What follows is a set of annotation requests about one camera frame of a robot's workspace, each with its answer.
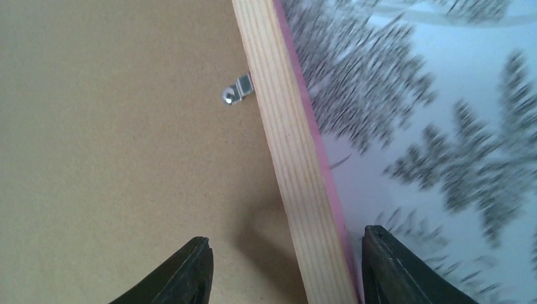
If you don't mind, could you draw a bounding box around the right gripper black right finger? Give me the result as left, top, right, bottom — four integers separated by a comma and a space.
362, 225, 476, 304

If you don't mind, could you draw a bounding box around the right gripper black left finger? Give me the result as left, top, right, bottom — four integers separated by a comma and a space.
111, 236, 214, 304

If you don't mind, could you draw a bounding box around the pink picture frame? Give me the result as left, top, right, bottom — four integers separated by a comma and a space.
1, 1, 350, 303

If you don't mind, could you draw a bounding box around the floral patterned table mat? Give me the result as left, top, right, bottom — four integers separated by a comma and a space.
281, 1, 536, 303

